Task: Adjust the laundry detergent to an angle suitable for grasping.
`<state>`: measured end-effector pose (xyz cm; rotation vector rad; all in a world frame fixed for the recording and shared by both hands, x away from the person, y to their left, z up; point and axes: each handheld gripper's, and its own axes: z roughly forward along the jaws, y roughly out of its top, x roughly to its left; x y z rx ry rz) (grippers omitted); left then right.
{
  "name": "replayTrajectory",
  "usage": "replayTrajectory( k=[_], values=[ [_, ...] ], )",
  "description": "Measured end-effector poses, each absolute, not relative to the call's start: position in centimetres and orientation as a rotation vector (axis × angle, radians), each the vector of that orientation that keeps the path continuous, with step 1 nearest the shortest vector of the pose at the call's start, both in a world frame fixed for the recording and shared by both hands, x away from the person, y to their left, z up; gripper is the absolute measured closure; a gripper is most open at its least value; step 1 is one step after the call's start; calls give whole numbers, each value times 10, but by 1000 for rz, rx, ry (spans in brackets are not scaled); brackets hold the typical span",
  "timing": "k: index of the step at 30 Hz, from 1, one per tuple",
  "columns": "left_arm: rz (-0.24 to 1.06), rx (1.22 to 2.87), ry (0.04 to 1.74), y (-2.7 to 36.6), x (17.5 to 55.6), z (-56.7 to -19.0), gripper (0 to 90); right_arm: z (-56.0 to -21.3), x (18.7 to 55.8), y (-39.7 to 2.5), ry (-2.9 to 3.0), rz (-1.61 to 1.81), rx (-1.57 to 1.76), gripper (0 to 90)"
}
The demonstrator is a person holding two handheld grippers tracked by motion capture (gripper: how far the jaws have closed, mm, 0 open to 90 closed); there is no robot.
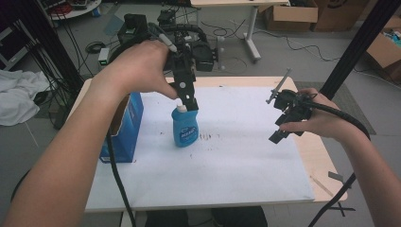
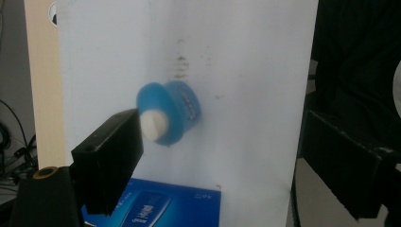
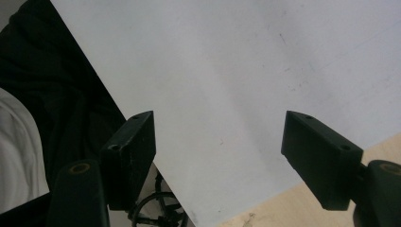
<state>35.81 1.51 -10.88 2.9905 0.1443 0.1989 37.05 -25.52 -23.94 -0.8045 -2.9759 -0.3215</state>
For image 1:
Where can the white-legged desk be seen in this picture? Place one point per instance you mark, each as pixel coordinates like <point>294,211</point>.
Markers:
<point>252,34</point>

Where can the white table mat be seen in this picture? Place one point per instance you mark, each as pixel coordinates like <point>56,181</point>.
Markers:
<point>236,164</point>

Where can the person's left hand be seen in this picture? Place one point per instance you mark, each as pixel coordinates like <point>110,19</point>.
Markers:
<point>138,67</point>

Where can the white cloth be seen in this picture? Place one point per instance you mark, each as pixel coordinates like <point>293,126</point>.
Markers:
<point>19,94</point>

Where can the grey metal frame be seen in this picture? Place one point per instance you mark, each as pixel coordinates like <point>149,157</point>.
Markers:
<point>11,47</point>

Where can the small white power adapter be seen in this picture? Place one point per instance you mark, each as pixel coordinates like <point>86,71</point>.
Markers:
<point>103,57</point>

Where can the person's right hand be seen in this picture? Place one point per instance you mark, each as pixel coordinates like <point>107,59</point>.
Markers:
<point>321,121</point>

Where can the open cardboard box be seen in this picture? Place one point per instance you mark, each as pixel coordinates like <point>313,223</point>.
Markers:
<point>384,52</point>

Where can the blue cardboard box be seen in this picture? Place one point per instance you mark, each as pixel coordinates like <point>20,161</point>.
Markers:
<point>124,132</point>

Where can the brown cardboard box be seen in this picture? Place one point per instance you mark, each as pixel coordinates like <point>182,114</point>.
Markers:
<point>340,14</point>
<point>291,15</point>

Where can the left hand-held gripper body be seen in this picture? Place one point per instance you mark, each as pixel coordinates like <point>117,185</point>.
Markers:
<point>181,64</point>

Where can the blue bottle with white cap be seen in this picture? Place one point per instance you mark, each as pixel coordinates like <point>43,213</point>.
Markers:
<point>185,127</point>

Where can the grey tape piece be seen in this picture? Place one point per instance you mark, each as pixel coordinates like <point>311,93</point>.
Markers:
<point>335,176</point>

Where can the round white table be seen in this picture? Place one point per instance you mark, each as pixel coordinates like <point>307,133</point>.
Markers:
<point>78,11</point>

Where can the black equipment rig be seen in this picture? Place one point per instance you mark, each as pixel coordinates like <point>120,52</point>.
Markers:
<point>201,53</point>

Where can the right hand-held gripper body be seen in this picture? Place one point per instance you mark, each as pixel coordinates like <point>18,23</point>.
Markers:
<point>293,107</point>

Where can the black metal post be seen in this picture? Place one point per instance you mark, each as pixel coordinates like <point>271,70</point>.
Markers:
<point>53,50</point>
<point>356,44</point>

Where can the black tape cross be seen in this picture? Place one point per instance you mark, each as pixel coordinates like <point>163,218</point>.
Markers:
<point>342,209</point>

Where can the light wooden table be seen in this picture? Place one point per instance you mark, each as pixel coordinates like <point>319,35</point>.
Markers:
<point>318,157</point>

